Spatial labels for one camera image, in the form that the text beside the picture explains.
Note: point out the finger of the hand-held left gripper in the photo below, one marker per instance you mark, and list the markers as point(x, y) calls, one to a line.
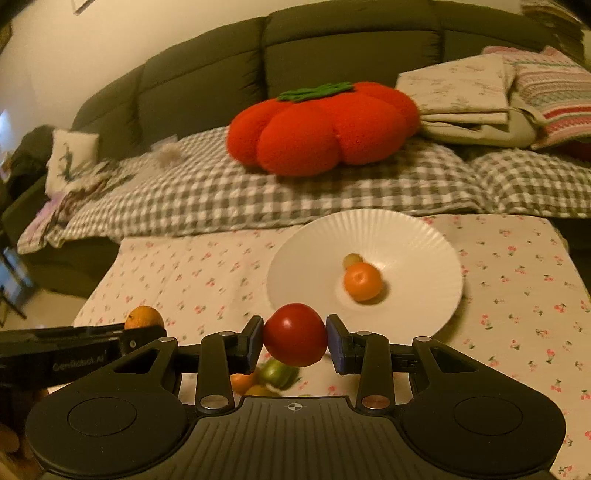
point(143, 336)

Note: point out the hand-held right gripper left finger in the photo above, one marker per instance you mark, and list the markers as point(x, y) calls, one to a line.
point(253, 346)

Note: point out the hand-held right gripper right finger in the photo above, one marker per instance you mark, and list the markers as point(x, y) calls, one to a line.
point(335, 346)

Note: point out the orange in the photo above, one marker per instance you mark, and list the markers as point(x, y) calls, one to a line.
point(145, 317)

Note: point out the red tomato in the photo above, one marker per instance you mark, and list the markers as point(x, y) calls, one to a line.
point(295, 334)

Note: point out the small mandarin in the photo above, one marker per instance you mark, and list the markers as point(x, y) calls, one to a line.
point(362, 281)

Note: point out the small green fruit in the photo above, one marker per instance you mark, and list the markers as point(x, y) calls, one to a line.
point(351, 259)

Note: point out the white ribbed plate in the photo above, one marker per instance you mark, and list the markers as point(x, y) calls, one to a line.
point(406, 258)

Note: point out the person's left hand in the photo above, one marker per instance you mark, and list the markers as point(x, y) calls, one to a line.
point(8, 441)

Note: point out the small orange fruit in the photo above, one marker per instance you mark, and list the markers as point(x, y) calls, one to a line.
point(242, 382)

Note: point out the yellow fruit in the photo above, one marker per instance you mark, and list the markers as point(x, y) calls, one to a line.
point(258, 391)

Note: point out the floral patterned cloth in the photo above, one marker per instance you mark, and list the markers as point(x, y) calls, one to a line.
point(69, 203)

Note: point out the grey checked blanket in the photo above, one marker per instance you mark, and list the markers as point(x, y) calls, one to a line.
point(221, 194)

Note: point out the fluffy grey tuft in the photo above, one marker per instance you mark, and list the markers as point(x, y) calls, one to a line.
point(167, 154)

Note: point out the white embroidered pillow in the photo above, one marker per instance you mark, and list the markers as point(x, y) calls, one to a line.
point(71, 157)

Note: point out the red tomato-shaped cushion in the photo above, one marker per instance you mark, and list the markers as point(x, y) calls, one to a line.
point(323, 129)

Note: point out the dark green sofa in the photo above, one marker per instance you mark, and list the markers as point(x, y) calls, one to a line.
point(194, 87)

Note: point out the folded beige floral blanket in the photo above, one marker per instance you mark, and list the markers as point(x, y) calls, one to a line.
point(461, 87)

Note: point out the striped knitted pillow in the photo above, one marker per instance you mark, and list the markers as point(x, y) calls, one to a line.
point(554, 92)

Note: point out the wall picture frame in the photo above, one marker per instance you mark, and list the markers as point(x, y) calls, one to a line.
point(83, 4)

